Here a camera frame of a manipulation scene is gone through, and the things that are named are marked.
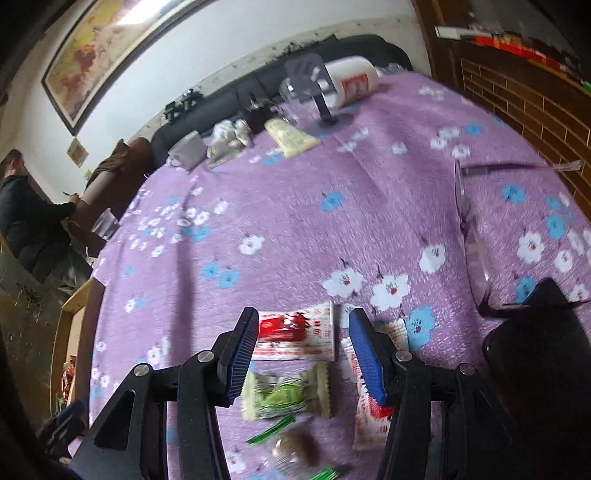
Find clear glasses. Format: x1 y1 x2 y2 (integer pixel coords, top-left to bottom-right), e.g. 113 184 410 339
452 158 584 319

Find cream tube with barcode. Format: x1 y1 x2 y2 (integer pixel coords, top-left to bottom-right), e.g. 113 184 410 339
264 119 321 159

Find white ceramic mug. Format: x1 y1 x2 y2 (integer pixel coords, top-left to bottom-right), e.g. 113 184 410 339
167 130 207 171

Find brown round candy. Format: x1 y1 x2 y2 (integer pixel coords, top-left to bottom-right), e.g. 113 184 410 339
270 428 321 468

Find brown armchair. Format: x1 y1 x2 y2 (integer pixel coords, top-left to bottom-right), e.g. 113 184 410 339
66 137 155 257

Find cardboard tray box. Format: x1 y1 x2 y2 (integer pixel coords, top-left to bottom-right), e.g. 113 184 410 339
50 277 105 414

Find purple floral tablecloth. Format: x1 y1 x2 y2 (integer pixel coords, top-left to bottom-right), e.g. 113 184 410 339
89 73 590 418

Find white red snack packet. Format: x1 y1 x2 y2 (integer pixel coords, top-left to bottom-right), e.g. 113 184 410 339
252 302 335 361

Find white cloth bundle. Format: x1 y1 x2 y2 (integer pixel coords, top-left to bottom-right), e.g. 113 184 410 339
206 119 252 169

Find white bowl container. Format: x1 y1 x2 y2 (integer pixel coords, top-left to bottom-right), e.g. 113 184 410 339
325 56 380 110

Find standing person in black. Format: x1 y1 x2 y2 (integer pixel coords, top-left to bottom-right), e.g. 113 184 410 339
1 149 92 294

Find white red packet right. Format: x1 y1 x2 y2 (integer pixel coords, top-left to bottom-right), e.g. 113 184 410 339
339 319 411 452

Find clear plastic water cup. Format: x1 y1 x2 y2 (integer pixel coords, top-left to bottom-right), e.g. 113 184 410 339
91 208 120 241

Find framed wall painting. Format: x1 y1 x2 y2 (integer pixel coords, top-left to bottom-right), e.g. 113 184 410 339
42 0 205 136

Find green white candy packet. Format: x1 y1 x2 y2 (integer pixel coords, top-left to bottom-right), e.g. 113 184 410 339
242 362 332 421

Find black leather sofa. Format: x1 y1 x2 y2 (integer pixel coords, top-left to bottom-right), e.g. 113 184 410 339
151 34 413 168

